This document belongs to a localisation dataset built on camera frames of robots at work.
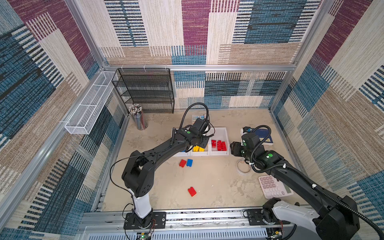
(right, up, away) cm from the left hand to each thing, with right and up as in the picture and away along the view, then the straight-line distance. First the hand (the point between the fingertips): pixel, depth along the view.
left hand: (205, 138), depth 87 cm
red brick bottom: (-7, -28, -5) cm, 29 cm away
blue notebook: (+40, +1, +16) cm, 43 cm away
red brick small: (+7, -5, +12) cm, 15 cm away
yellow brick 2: (-5, -7, +9) cm, 12 cm away
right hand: (+16, -4, -5) cm, 17 cm away
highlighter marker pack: (-5, +13, +26) cm, 30 cm away
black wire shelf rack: (-37, +34, +22) cm, 54 cm away
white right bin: (+11, +2, +12) cm, 17 cm away
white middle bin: (+2, -8, +7) cm, 11 cm away
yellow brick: (-2, -8, +8) cm, 12 cm away
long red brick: (+10, -6, +12) cm, 17 cm away
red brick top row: (-13, -15, +5) cm, 21 cm away
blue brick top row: (-9, -15, +5) cm, 18 cm away
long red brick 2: (+13, -6, +10) cm, 17 cm away
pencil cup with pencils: (-43, +16, +10) cm, 47 cm away
